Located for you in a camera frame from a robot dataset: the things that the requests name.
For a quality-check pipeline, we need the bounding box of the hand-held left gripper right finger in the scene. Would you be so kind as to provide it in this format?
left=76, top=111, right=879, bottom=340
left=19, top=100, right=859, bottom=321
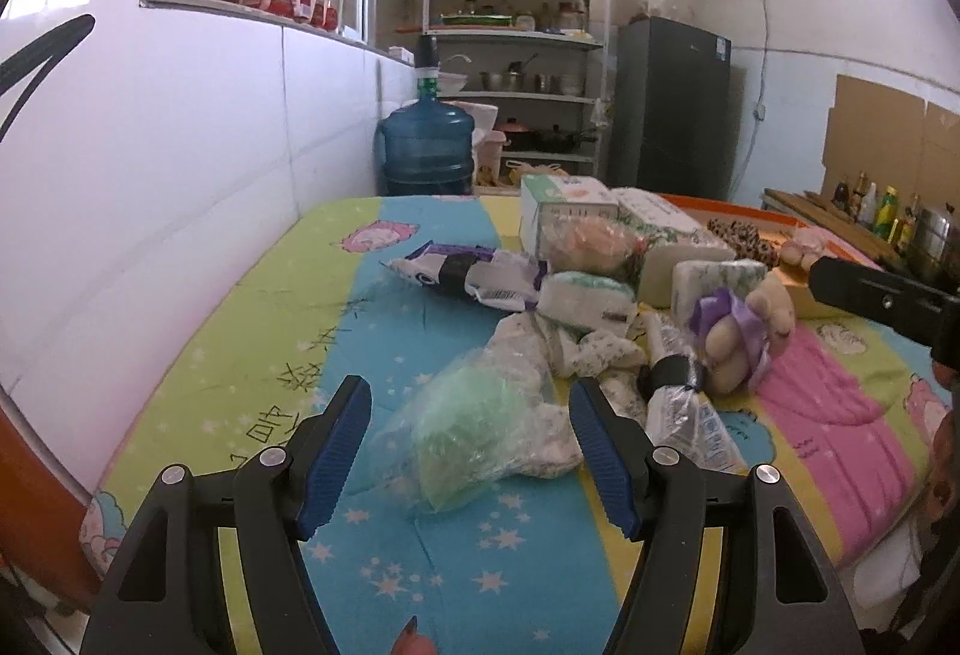
left=568, top=377, right=867, bottom=655

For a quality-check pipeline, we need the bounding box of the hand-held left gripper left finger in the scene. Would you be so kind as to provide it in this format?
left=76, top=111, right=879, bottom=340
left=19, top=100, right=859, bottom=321
left=79, top=374, right=374, bottom=655

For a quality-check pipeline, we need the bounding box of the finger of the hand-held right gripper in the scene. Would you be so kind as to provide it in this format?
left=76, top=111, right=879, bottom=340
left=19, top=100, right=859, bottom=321
left=808, top=256, right=960, bottom=367

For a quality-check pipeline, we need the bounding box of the orange-rimmed shallow box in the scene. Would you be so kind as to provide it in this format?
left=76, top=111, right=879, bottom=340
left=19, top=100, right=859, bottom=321
left=660, top=194, right=886, bottom=320

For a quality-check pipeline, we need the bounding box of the pink plush toy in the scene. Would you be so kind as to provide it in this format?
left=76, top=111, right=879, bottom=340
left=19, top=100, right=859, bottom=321
left=780, top=227, right=830, bottom=271

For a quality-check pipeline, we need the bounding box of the green sponge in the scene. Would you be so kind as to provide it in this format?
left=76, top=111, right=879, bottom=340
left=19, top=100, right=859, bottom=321
left=371, top=344, right=586, bottom=515

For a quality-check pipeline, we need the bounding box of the teddy bear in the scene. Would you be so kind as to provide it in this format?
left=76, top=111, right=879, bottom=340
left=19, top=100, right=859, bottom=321
left=690, top=272, right=800, bottom=395

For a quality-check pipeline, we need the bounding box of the leopard print scrunchie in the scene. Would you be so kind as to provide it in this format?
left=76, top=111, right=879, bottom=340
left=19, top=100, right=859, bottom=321
left=709, top=218, right=782, bottom=268

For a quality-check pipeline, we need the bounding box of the green-white tissue pack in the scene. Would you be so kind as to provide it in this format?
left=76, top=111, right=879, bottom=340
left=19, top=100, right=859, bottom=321
left=540, top=271, right=640, bottom=335

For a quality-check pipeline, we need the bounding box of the white tissue pack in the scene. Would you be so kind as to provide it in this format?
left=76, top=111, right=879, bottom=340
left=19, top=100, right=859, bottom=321
left=671, top=259, right=767, bottom=320

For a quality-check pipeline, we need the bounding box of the peach item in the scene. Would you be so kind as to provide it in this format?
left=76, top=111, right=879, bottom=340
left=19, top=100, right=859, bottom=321
left=540, top=216, right=650, bottom=278

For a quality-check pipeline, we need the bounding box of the purple-white packet with black band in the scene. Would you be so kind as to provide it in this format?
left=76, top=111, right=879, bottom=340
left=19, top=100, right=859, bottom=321
left=379, top=240, right=550, bottom=313

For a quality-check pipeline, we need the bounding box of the steel cooking pot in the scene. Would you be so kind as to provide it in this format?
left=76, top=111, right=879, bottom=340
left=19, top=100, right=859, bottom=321
left=918, top=205, right=960, bottom=285

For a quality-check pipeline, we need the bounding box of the row of condiment bottles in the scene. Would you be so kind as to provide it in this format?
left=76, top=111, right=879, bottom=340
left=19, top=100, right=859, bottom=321
left=831, top=171, right=925, bottom=245

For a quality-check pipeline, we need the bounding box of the wooden cutting board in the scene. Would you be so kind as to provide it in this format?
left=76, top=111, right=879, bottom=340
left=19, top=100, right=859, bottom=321
left=761, top=186, right=905, bottom=268

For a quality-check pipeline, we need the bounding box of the colourful printed bedsheet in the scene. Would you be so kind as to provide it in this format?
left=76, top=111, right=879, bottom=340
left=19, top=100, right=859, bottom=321
left=81, top=194, right=947, bottom=655

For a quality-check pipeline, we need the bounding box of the floral tissue pack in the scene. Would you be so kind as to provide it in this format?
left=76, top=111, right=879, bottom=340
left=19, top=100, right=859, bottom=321
left=615, top=187, right=704, bottom=238
left=637, top=227, right=740, bottom=308

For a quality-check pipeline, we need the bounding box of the white and green tissue box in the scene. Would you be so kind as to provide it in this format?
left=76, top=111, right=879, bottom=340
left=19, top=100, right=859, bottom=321
left=520, top=173, right=625, bottom=259

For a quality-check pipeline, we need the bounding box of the dark grey fridge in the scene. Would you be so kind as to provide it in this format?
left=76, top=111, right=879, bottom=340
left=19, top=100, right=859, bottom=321
left=607, top=16, right=733, bottom=203

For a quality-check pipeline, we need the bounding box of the black wok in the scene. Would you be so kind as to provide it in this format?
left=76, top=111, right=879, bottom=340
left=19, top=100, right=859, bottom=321
left=534, top=126, right=599, bottom=154

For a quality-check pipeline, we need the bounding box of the pink plastic bin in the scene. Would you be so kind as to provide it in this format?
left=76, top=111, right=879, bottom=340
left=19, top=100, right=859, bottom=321
left=472, top=130, right=508, bottom=185

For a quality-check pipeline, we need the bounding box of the blue water jug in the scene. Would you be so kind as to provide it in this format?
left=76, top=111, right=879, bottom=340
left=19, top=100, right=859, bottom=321
left=379, top=92, right=478, bottom=197

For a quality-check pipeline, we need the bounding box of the black pot with red lid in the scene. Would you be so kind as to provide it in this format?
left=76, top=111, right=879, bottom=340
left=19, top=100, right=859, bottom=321
left=499, top=116, right=536, bottom=151

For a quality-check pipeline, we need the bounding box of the white rice sack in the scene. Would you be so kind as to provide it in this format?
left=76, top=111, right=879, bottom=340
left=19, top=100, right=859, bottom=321
left=454, top=100, right=500, bottom=136

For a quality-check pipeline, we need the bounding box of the black water pump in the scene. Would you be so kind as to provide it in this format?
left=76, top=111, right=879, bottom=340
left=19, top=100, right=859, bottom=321
left=416, top=34, right=445, bottom=98

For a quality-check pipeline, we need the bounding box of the white metal shelf rack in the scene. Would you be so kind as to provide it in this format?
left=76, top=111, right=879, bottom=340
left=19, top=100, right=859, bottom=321
left=422, top=0, right=610, bottom=178

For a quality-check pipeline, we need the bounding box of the row of jars and bottles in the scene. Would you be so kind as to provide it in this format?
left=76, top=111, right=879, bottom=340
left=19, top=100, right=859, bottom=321
left=457, top=0, right=595, bottom=35

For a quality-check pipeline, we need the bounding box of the green tray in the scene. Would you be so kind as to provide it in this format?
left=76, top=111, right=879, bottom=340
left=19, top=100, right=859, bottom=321
left=440, top=10, right=518, bottom=27

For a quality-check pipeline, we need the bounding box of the cardboard sheet on wall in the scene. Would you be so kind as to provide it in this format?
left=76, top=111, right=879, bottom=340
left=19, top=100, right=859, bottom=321
left=820, top=73, right=960, bottom=200

